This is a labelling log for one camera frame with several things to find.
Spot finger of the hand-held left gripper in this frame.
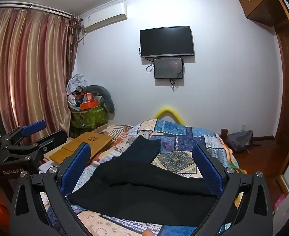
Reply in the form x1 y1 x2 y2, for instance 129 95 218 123
1 120 47 146
5 130 68 163

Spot orange green blanket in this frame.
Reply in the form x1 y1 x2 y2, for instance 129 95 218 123
218 138 248 175

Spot green printed cloth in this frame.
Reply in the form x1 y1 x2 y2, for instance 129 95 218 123
71 106 108 130

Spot wooden overhead cabinet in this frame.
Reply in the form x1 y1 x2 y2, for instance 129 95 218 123
238 0 286 27

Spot yellow foam tube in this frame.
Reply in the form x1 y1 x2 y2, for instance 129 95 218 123
153 107 185 126

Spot small black wall monitor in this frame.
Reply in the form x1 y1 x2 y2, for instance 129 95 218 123
153 57 184 80

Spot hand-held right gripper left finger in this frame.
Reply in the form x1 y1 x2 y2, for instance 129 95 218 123
10 143 92 236

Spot black wall television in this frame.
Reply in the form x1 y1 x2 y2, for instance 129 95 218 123
139 26 195 59

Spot white curtain rod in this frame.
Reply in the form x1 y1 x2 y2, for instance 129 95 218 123
0 1 82 20

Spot brown cardboard box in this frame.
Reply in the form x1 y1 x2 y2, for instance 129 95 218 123
49 131 113 165

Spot striped pink curtain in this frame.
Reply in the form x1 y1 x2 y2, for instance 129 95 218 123
0 6 82 146

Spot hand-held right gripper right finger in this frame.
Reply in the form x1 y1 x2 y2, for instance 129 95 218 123
192 143 274 236

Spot pink bag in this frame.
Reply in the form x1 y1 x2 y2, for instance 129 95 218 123
273 194 286 211

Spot white air conditioner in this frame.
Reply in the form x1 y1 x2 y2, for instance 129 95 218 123
82 2 128 33

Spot black pants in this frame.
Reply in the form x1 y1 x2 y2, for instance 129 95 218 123
67 135 223 227

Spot orange box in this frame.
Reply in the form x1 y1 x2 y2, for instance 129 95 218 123
80 100 100 110

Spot white crumpled cloth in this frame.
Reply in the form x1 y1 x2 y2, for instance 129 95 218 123
66 73 87 96

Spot bed with patterned blankets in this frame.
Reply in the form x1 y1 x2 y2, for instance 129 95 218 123
38 118 240 236

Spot grey backpack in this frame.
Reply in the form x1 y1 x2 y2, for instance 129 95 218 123
227 130 254 153

